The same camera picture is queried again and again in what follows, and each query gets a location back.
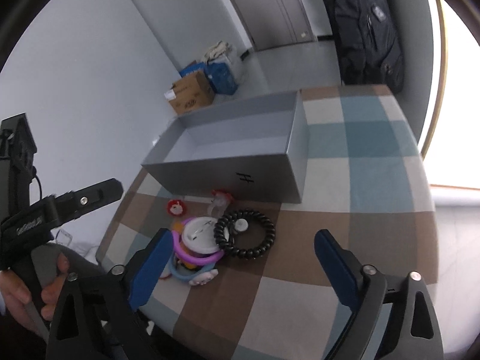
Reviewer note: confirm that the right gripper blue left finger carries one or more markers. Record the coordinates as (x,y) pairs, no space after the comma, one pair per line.
(146,266)

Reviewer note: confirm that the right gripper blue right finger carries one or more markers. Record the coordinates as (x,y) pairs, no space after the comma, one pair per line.
(341,268)

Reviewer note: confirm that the white round badge red rim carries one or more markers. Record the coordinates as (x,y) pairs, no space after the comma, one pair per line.
(198,235)

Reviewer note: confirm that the person left hand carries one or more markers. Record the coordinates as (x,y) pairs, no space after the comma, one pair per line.
(16,295)

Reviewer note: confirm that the checkered tablecloth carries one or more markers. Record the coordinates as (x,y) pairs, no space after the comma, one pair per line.
(365,183)

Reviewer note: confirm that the grey open cardboard box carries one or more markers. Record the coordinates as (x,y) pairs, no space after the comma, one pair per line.
(255,149)

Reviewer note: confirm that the brown cardboard box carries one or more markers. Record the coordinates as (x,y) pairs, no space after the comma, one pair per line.
(190,93)

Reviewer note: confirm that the blue cardboard box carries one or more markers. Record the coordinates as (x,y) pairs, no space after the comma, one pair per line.
(218,75)

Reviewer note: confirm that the beige tote bag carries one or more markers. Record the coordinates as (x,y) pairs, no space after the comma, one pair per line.
(216,51)

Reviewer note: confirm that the black backpack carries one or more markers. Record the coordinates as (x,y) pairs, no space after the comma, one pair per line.
(367,43)

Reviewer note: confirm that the grey door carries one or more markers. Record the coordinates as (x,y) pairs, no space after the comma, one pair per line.
(274,23)

